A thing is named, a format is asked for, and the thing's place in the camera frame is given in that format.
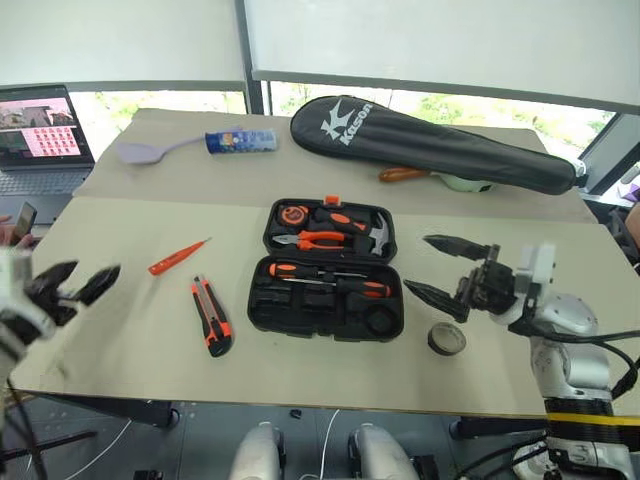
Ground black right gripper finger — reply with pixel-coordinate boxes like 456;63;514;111
403;279;472;324
423;234;494;260

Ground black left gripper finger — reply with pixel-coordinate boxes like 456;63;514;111
76;263;122;307
24;259;80;302

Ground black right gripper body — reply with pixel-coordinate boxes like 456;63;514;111
456;243;519;314

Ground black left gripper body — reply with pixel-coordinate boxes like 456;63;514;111
29;293;82;327

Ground black electrical tape roll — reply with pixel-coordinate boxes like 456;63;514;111
427;322;468;358

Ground black smartphone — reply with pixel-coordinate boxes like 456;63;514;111
10;201;39;244

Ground orange test pen screwdriver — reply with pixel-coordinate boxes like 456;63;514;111
147;237;213;277

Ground orange black utility knife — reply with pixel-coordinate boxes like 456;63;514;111
189;275;235;359

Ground black plastic tool case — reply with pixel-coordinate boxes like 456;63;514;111
246;195;406;344

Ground person's bare hand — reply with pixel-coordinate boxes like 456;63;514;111
0;213;37;249

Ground white green bowl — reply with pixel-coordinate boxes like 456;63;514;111
438;171;497;194

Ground black Kason racket bag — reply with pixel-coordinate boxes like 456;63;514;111
289;94;587;197

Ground claw hammer orange black grip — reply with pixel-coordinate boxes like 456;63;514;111
313;207;395;258

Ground black table base bar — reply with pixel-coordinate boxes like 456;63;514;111
448;414;550;442
33;393;182;431

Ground purple silicone spatula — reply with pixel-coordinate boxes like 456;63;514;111
115;135;209;167

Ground seated person dark clothes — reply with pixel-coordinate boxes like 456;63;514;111
606;203;640;275

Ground orange black screwdriver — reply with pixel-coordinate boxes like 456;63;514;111
267;262;352;282

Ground dark grey laptop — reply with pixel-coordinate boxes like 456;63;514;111
0;83;97;214

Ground silver rounded robot leg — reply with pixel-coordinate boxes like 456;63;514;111
347;423;419;480
229;421;287;480

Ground orange black tape measure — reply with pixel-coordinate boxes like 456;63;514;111
279;203;311;226

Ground dark monitor panel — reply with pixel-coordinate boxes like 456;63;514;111
578;113;640;197

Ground blue printed can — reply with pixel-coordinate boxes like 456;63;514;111
204;127;278;156

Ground white roller blind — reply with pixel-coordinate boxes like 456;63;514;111
243;0;640;109
0;0;250;94

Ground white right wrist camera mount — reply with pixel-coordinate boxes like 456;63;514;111
492;243;558;327

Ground brown wooden handle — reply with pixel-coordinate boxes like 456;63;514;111
377;166;432;184

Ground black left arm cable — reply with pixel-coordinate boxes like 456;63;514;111
3;378;39;480

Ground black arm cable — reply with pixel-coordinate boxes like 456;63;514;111
514;322;640;402
3;378;39;480

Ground orange handled pliers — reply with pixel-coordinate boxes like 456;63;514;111
272;229;348;253

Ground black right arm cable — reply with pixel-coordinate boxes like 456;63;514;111
514;322;640;402

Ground white floor cable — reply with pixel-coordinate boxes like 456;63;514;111
303;408;342;480

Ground grey window frame post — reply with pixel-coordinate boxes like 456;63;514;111
233;0;274;117

